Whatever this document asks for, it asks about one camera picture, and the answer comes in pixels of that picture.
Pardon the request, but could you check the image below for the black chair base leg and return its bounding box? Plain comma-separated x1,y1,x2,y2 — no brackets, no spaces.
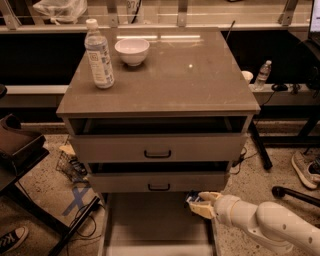
272,186,320,207

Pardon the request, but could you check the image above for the drawer with black handle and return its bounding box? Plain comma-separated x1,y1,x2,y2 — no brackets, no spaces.
88,172,228,193
70,134,247,163

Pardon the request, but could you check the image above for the open bottom drawer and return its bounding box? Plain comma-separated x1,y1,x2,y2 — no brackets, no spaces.
98,192,218,256

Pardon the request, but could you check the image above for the blue rxbar blueberry wrapper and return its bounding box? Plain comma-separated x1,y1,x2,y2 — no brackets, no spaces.
185,191,203,206

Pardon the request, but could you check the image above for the grey drawer cabinet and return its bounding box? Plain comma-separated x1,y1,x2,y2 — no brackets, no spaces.
55,27,262,198

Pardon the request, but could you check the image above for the black table leg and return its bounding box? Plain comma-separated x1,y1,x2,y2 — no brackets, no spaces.
249,122,272,170

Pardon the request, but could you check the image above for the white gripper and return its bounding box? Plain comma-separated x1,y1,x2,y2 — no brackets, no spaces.
189,191,240,225

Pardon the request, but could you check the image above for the white ceramic bowl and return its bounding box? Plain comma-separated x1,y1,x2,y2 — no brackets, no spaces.
115,38,150,66

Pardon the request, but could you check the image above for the wire basket on floor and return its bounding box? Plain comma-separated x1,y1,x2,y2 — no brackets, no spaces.
56,152,88,183

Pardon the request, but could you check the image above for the clear plastic water bottle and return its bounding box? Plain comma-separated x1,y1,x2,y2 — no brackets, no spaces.
84,19,115,89

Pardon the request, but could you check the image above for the black converse sneaker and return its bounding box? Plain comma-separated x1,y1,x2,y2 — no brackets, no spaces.
0,226,29,255

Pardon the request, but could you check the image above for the black floor cable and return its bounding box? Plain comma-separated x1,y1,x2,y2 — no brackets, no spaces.
231,146,260,176

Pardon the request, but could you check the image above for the grey sneaker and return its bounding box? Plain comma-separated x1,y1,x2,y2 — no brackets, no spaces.
291,151,320,190

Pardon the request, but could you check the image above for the plastic bag on shelf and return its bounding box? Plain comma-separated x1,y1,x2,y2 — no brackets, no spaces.
33,0,87,24

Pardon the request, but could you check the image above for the white paper cup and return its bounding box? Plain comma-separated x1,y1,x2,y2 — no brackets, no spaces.
242,71,253,83

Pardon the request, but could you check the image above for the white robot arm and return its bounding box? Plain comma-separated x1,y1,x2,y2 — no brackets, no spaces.
186,192,320,256

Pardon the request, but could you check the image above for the middle drawer with black handle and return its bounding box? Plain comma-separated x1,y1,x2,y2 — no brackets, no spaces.
88,172,228,193

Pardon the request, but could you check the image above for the black office chair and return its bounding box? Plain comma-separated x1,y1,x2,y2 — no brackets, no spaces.
0,83,101,256

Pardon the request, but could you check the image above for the top drawer with black handle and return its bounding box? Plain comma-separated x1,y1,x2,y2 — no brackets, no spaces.
70,134,247,163

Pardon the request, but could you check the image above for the small background water bottle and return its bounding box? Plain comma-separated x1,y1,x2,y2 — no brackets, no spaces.
253,60,272,91

